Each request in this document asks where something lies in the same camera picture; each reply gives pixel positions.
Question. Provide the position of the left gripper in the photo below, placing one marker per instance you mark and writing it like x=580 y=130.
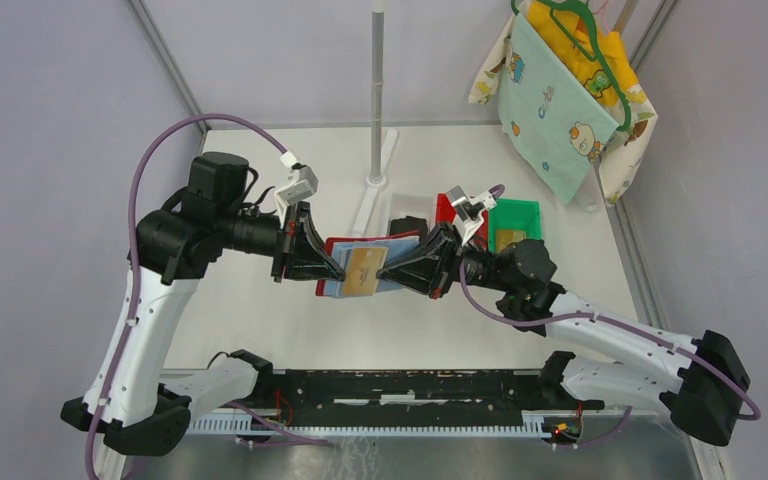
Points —
x=314 y=261

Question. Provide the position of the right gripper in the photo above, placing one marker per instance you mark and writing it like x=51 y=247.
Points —
x=432 y=276

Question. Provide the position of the mint cartoon cloth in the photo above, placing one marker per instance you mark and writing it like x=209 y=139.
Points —
x=552 y=121

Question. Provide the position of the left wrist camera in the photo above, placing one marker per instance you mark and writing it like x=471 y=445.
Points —
x=302 y=184

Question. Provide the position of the white plastic bin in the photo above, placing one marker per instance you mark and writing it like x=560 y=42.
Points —
x=397 y=205

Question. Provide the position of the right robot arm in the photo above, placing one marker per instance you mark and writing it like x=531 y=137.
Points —
x=699 y=383

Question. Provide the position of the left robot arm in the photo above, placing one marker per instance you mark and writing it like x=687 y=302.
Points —
x=128 y=406

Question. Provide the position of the black VIP cards stack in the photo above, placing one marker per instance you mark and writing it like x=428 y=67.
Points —
x=408 y=225

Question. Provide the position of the green clothes hanger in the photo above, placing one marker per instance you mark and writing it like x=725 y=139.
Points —
x=589 y=40

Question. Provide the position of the green plastic bin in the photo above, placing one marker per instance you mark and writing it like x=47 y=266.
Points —
x=515 y=214

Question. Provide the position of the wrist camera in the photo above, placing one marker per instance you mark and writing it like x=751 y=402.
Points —
x=469 y=211
x=302 y=184

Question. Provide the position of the metal pole stand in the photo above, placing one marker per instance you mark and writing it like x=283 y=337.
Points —
x=382 y=141

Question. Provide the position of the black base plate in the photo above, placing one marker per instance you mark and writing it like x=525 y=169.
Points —
x=406 y=398

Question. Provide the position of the gold cards stack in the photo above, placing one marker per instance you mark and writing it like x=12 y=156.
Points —
x=505 y=237

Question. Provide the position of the gold VIP card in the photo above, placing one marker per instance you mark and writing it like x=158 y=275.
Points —
x=362 y=265

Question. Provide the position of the white cable comb rail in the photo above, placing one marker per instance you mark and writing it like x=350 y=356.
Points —
x=239 y=423

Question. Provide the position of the red leather card holder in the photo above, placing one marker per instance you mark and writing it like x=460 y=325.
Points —
x=339 y=246

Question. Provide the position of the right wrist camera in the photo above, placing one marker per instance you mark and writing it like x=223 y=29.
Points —
x=469 y=211

